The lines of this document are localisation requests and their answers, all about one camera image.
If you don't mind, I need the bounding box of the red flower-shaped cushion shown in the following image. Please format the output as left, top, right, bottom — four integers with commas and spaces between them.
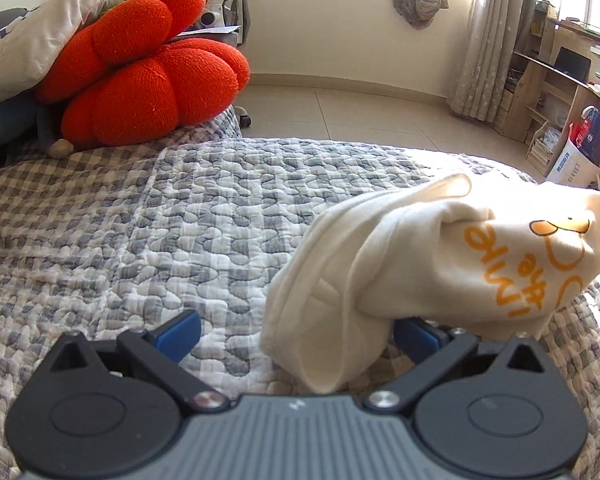
35, 0, 250, 151

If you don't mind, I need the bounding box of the teal plush toy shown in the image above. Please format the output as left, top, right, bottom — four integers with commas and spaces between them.
0, 92, 76, 159

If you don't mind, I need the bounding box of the white paper shopping bag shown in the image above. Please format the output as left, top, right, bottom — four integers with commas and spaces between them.
546, 105, 600, 188

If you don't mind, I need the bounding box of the grey quilted bed cover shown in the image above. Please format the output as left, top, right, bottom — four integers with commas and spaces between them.
0, 107, 600, 480

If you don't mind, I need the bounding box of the black laptop on desk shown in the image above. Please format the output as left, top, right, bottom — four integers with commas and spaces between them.
554, 47, 591, 84

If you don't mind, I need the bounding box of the cream Winnie the Pooh sweatshirt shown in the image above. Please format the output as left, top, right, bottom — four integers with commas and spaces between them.
260, 174, 600, 394

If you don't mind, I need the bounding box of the white printed pillow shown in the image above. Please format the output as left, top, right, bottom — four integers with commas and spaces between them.
0, 0, 126, 102

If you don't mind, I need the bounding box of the white office chair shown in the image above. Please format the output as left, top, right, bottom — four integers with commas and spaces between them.
194, 0, 254, 129

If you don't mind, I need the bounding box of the beige curtain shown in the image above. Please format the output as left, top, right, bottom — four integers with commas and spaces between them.
448, 0, 536, 122

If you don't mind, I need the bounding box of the wooden desk with shelves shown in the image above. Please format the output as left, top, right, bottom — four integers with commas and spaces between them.
493, 0, 600, 176

